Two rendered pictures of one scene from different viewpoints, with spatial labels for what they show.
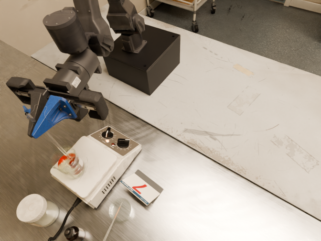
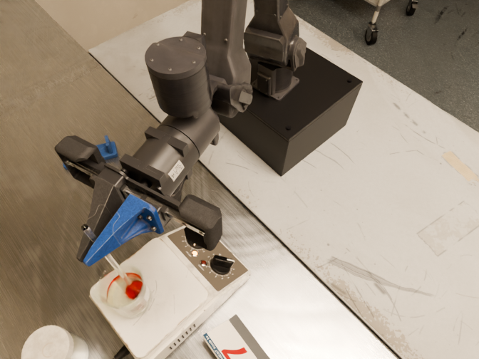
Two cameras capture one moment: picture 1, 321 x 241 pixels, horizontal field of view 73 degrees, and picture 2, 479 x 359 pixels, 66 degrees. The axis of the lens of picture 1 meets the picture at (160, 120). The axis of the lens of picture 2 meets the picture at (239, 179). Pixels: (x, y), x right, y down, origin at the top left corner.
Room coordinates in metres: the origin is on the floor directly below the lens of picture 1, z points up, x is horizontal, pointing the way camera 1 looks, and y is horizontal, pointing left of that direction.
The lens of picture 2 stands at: (0.10, 0.06, 1.49)
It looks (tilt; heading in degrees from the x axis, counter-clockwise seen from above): 58 degrees down; 6
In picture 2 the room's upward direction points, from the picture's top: 2 degrees clockwise
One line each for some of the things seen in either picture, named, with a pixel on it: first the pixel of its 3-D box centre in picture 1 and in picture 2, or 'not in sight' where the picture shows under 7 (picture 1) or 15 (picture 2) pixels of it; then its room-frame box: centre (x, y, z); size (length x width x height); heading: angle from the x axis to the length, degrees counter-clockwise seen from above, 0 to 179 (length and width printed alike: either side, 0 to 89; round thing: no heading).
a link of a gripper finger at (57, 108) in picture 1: (53, 122); (123, 241); (0.22, 0.18, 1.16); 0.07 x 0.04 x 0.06; 160
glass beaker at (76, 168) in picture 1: (68, 164); (125, 293); (0.21, 0.21, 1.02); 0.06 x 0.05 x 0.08; 124
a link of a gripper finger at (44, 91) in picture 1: (58, 99); (140, 196); (0.27, 0.18, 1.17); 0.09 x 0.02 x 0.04; 70
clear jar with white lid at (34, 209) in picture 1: (39, 211); (58, 353); (0.13, 0.30, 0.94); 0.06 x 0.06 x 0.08
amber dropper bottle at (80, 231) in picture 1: (73, 233); not in sight; (0.08, 0.22, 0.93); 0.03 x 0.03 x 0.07
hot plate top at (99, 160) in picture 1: (84, 164); (149, 293); (0.22, 0.19, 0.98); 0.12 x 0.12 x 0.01; 52
